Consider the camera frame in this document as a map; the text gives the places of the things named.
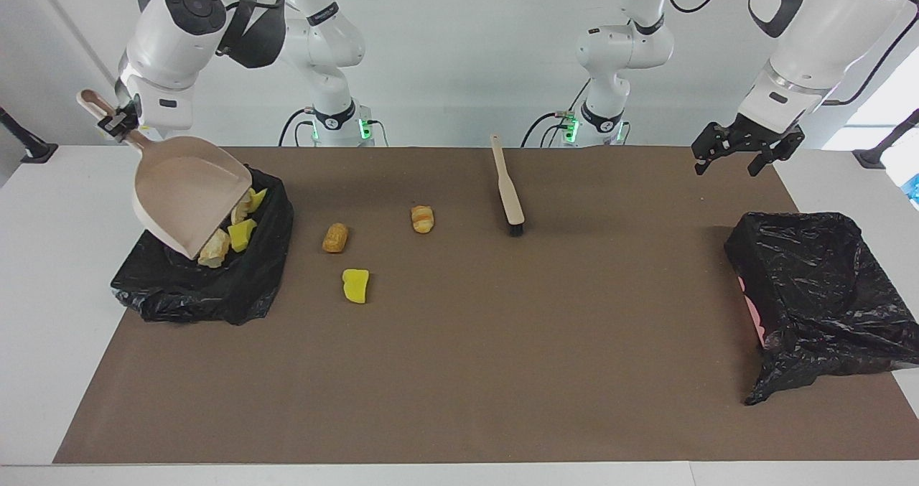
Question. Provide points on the black clamp stand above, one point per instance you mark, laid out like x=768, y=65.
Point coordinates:
x=872, y=157
x=32, y=148

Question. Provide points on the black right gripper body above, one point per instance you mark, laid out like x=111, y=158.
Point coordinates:
x=131, y=116

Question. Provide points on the pink plastic bin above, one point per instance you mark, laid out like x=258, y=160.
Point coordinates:
x=752, y=306

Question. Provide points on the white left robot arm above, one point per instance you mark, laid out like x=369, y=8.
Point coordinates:
x=624, y=48

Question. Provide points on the brown bread roll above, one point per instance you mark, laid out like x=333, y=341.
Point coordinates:
x=335, y=237

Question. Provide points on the right black garbage bag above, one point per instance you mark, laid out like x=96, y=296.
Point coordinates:
x=187, y=299

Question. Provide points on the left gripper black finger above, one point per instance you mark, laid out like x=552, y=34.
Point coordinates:
x=767, y=159
x=707, y=150

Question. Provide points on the yellow sponge piece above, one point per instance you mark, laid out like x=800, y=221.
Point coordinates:
x=356, y=286
x=257, y=199
x=243, y=235

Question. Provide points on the beige hand brush black bristles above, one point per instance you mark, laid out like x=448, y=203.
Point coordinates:
x=508, y=192

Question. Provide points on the brown table mat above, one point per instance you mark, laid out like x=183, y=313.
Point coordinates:
x=431, y=400

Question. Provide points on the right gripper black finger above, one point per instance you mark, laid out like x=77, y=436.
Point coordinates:
x=110, y=124
x=127, y=135

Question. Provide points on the black bag lining pink bin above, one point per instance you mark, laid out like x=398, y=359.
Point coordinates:
x=826, y=292

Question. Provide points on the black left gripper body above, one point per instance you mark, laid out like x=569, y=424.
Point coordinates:
x=757, y=133

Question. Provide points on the beige foam chunk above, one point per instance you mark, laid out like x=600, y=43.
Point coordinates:
x=240, y=212
x=214, y=250

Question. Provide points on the striped croissant bread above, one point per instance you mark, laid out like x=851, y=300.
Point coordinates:
x=423, y=219

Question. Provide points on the blue object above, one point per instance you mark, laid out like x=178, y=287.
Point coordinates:
x=914, y=188

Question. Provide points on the beige plastic dustpan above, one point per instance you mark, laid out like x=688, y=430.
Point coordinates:
x=187, y=192

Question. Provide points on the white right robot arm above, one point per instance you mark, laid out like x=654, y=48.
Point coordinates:
x=323, y=41

